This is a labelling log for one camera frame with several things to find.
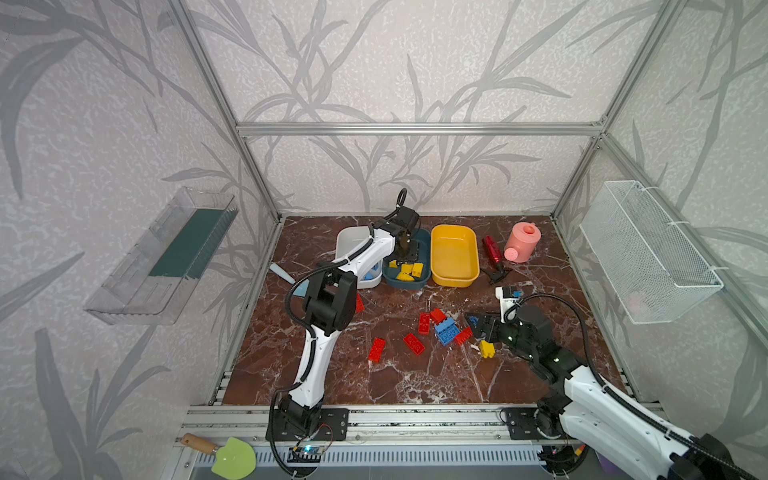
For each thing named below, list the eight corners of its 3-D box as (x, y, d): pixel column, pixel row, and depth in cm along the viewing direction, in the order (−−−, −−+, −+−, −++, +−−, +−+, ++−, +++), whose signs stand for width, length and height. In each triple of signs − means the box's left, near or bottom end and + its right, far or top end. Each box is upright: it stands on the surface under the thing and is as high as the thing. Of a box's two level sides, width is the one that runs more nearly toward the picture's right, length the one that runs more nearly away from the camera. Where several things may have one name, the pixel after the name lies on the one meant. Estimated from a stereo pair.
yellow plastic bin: (431, 287, 102) (433, 277, 97) (428, 235, 117) (429, 224, 112) (481, 287, 102) (485, 277, 97) (471, 235, 117) (474, 224, 112)
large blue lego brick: (444, 347, 89) (445, 343, 87) (433, 329, 92) (433, 326, 90) (461, 336, 91) (463, 333, 89) (450, 320, 94) (451, 316, 92)
